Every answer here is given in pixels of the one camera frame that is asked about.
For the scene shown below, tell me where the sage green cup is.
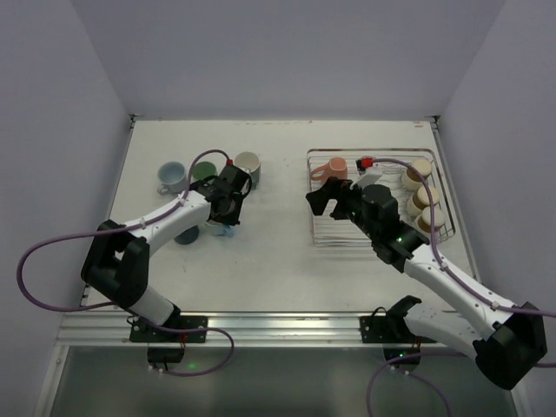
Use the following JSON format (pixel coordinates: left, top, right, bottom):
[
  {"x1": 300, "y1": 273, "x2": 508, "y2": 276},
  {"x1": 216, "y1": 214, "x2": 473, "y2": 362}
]
[{"x1": 193, "y1": 162, "x2": 217, "y2": 181}]

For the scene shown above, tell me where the pink mug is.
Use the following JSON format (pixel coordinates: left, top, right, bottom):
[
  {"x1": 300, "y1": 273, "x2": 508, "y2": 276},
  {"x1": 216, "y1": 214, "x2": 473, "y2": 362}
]
[{"x1": 310, "y1": 156, "x2": 348, "y2": 184}]

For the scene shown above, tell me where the teal grey mug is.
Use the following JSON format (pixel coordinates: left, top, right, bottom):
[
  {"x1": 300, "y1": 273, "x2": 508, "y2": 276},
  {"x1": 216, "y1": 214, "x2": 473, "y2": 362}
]
[{"x1": 235, "y1": 151, "x2": 261, "y2": 189}]

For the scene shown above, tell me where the light blue mug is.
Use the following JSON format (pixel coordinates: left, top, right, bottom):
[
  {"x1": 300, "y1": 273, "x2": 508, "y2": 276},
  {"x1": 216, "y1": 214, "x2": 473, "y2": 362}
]
[{"x1": 205, "y1": 221, "x2": 235, "y2": 238}]

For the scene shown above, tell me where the pale blue footed cup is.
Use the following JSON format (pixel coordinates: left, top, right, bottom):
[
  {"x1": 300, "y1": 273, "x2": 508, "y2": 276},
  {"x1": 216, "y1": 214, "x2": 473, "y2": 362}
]
[{"x1": 157, "y1": 162, "x2": 187, "y2": 195}]

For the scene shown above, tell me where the dark blue mug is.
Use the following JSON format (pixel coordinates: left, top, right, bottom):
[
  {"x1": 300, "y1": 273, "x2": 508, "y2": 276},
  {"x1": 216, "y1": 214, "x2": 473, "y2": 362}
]
[{"x1": 174, "y1": 226, "x2": 200, "y2": 245}]

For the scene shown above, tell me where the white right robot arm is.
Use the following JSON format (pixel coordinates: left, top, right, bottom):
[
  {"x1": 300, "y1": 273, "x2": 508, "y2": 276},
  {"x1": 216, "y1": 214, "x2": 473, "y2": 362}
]
[{"x1": 306, "y1": 177, "x2": 547, "y2": 390}]

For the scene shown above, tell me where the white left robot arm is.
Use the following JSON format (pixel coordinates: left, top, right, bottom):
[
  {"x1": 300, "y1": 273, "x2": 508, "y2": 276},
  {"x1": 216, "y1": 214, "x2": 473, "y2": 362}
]
[{"x1": 81, "y1": 163, "x2": 252, "y2": 326}]

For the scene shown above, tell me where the cream cup far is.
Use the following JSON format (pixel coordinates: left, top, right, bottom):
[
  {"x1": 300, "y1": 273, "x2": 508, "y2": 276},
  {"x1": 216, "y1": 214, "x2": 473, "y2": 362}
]
[{"x1": 401, "y1": 158, "x2": 433, "y2": 191}]

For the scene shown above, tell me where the cream cup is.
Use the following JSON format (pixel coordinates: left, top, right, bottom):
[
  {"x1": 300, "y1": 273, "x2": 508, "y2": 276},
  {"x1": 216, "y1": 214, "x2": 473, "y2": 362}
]
[
  {"x1": 414, "y1": 206, "x2": 446, "y2": 235},
  {"x1": 401, "y1": 158, "x2": 433, "y2": 191},
  {"x1": 406, "y1": 186, "x2": 440, "y2": 217}
]

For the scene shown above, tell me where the cream cup middle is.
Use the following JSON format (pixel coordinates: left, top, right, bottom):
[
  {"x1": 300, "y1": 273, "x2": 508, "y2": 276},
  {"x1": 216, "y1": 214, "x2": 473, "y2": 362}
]
[{"x1": 406, "y1": 186, "x2": 440, "y2": 217}]

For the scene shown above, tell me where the cream cup near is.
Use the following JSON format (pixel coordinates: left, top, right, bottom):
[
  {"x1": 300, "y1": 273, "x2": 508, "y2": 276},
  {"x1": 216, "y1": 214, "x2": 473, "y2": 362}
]
[{"x1": 414, "y1": 206, "x2": 446, "y2": 235}]

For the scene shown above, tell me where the metal wire dish rack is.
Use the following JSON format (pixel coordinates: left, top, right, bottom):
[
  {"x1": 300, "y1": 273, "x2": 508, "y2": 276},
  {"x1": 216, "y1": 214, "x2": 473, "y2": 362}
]
[{"x1": 306, "y1": 149, "x2": 455, "y2": 248}]

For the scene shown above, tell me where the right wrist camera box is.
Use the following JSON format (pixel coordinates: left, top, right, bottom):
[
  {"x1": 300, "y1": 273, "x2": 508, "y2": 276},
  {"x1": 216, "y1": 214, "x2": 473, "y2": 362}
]
[{"x1": 354, "y1": 156, "x2": 382, "y2": 189}]

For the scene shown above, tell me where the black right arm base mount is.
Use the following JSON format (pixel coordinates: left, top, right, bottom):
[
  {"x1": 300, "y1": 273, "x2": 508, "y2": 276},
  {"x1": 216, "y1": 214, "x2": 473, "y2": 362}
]
[{"x1": 359, "y1": 295, "x2": 421, "y2": 370}]

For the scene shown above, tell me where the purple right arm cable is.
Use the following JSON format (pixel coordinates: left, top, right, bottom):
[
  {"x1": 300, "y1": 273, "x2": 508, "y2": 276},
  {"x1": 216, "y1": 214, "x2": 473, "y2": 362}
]
[{"x1": 367, "y1": 157, "x2": 556, "y2": 417}]

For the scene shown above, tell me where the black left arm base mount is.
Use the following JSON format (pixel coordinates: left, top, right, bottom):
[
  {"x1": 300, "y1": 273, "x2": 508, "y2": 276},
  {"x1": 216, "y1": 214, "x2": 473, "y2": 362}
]
[{"x1": 127, "y1": 315, "x2": 209, "y2": 371}]

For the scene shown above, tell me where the aluminium front rail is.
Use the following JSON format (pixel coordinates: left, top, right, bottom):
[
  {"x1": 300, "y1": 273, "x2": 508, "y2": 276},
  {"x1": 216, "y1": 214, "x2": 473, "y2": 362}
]
[{"x1": 56, "y1": 310, "x2": 440, "y2": 348}]

